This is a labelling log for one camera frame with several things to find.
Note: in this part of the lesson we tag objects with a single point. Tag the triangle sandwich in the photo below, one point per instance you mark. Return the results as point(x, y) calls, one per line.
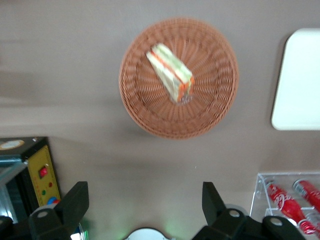
point(170, 70)

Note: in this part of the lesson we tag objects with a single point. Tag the round brown wicker basket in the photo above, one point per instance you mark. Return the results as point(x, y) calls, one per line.
point(210, 105)

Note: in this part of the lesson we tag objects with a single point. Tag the clear acrylic bottle rack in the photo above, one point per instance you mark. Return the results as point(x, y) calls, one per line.
point(258, 197)

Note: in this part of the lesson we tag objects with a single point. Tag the black yellow food warmer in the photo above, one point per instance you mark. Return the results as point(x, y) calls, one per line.
point(42, 160)

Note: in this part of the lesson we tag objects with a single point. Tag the red cola bottle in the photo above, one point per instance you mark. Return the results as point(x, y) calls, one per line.
point(285, 202)
point(311, 193)

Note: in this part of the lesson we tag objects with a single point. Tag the cream plastic serving tray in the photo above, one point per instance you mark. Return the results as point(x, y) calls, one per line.
point(300, 87)

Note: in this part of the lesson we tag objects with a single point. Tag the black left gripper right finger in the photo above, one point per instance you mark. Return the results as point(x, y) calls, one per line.
point(215, 207)

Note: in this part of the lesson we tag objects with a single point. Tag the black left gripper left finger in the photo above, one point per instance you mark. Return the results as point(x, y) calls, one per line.
point(72, 205)

